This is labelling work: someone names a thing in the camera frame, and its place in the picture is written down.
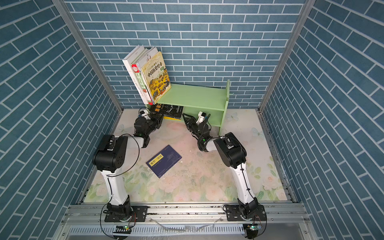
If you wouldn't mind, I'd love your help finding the right aluminium corner post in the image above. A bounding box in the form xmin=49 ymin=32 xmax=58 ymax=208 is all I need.
xmin=257 ymin=0 xmax=317 ymax=113

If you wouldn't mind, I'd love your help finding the yellow cartoon cover book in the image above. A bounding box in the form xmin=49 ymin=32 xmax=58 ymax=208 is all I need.
xmin=164 ymin=116 xmax=181 ymax=121

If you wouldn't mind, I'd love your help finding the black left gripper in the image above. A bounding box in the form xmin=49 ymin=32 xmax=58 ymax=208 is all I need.
xmin=143 ymin=111 xmax=163 ymax=138

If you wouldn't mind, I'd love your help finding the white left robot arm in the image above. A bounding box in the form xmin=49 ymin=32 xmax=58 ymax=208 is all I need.
xmin=92 ymin=111 xmax=164 ymax=222

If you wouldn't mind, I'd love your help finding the black slipcase box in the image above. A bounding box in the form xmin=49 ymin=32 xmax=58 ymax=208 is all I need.
xmin=150 ymin=104 xmax=184 ymax=119

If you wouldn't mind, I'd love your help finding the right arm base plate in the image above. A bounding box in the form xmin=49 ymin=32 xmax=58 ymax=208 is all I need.
xmin=222 ymin=205 xmax=267 ymax=222

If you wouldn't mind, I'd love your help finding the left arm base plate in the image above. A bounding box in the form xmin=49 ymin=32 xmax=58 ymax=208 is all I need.
xmin=103 ymin=206 xmax=148 ymax=223

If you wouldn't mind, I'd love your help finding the green metal bookshelf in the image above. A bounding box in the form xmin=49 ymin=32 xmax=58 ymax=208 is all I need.
xmin=158 ymin=81 xmax=230 ymax=134

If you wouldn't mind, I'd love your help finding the white paperback book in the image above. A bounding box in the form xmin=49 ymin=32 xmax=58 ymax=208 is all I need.
xmin=123 ymin=45 xmax=148 ymax=105

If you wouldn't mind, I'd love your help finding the white red-lettered magazine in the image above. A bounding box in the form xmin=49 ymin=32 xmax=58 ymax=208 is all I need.
xmin=137 ymin=47 xmax=158 ymax=71

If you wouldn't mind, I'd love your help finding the left aluminium corner post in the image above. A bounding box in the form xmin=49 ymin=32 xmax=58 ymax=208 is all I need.
xmin=52 ymin=0 xmax=124 ymax=114

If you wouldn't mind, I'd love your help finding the yellow history book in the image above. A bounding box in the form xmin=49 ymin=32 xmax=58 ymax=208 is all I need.
xmin=141 ymin=52 xmax=171 ymax=105

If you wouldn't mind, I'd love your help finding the green nature encyclopedia book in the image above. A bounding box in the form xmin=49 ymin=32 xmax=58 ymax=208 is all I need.
xmin=131 ymin=46 xmax=153 ymax=105

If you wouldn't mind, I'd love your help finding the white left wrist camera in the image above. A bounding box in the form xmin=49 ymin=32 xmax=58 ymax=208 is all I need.
xmin=139 ymin=109 xmax=151 ymax=120

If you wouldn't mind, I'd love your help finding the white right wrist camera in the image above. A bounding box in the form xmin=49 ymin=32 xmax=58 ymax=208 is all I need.
xmin=196 ymin=112 xmax=207 ymax=125

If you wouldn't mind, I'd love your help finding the aluminium corner post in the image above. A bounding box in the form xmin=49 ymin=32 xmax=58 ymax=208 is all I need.
xmin=52 ymin=0 xmax=124 ymax=114
xmin=257 ymin=0 xmax=317 ymax=113

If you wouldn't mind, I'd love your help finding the black corrugated cable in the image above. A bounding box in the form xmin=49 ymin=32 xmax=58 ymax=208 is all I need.
xmin=191 ymin=113 xmax=212 ymax=152

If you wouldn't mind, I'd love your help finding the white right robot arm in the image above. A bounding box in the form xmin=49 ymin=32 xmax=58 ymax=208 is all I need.
xmin=182 ymin=113 xmax=267 ymax=221

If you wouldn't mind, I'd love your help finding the aluminium front rail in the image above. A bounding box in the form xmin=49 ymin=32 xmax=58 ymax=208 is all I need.
xmin=53 ymin=202 xmax=317 ymax=240

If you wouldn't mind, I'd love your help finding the dark blue book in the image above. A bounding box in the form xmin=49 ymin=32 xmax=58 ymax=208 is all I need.
xmin=146 ymin=145 xmax=182 ymax=179

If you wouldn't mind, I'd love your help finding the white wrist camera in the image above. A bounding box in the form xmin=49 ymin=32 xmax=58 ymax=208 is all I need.
xmin=139 ymin=109 xmax=151 ymax=120
xmin=196 ymin=112 xmax=207 ymax=125

